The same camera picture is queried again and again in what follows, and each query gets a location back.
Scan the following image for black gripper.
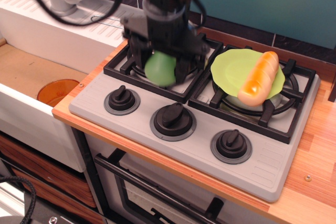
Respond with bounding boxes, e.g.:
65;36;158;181
121;15;210;84

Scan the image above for green toy pear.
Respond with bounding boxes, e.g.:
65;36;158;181
144;51;176;87

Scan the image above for toy bread loaf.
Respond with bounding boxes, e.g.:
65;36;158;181
237;51;279;106

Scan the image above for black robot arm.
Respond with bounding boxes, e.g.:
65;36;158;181
121;0;210;87

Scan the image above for left black stove knob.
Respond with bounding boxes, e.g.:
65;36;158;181
104;85;141;116

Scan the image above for black stove knob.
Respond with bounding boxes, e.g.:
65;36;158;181
211;129;253;165
104;85;141;116
150;102;197;142

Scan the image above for light green plate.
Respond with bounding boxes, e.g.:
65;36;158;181
211;49;285;100

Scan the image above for middle black stove knob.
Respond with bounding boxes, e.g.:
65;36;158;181
150;102;197;142

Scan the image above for grey toy stove top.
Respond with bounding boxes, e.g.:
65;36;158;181
68;34;321;204

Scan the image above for right black stove knob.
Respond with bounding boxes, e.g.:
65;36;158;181
211;129;253;165

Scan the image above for stainless steel saucepan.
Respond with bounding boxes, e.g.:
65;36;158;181
90;15;211;67

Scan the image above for left black burner grate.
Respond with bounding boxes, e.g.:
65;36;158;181
103;33;224;103

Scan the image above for black burner grate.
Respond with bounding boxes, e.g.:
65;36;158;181
188;45;318;144
103;33;224;103

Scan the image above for right black burner grate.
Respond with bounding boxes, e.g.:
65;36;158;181
188;45;318;144

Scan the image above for white toy sink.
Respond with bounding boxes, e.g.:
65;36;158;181
1;0;141;172

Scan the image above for orange sink drain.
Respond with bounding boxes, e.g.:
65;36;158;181
37;79;79;107

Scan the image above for toy oven door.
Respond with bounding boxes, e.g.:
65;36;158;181
86;135;272;223

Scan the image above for wooden drawer fronts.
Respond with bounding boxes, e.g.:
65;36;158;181
1;132;103;223

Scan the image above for black oven door handle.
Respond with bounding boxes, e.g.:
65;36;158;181
94;149;224;223

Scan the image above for black cable lower left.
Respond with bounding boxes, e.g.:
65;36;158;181
0;175;37;224

